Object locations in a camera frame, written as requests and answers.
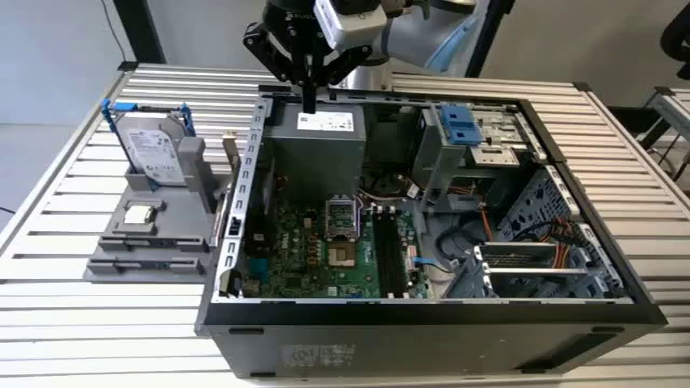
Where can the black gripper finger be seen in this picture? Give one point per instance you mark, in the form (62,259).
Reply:
(269,52)
(344,64)

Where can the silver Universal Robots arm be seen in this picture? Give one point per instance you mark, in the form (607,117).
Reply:
(415,32)

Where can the black RAM slot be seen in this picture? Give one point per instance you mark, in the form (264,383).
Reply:
(387,254)
(379,254)
(400,254)
(393,254)

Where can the grey power supply unit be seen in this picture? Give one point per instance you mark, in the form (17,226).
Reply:
(312,161)

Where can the blue drive latch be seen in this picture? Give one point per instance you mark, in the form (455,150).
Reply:
(457,125)

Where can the black table corner cap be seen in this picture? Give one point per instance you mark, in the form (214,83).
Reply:
(581,86)
(128,66)

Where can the grey metal drive cage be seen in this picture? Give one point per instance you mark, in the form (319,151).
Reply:
(436,169)

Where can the hard disk in blue carrier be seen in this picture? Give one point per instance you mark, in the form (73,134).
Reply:
(150,149)

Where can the thin locking lever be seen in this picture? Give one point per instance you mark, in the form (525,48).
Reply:
(356,220)

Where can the grey parts rack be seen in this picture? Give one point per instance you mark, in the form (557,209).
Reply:
(182,210)

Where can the CPU socket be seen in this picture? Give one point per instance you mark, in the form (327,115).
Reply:
(341,254)

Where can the silver CPU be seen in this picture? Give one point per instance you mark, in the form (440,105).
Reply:
(137,215)

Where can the green Dell motherboard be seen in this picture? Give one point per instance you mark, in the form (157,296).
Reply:
(301,275)

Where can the blue expansion slot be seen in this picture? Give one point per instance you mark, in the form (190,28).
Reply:
(257,270)

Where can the blue grey disk bay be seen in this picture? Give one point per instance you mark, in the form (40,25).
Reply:
(468,279)

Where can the black office chair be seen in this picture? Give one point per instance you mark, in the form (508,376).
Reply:
(674,40)

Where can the black open PC case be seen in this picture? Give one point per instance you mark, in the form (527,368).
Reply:
(376,343)

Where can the silver white wrist camera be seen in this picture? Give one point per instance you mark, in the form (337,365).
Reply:
(349,28)

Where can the black slanted post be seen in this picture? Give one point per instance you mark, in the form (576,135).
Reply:
(148,36)

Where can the graphics card with metal bracket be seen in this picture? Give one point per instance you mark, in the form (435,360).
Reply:
(232,153)

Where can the dark upright post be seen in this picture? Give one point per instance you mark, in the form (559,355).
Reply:
(487,40)

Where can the metal side table frame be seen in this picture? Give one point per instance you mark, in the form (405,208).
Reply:
(664,97)

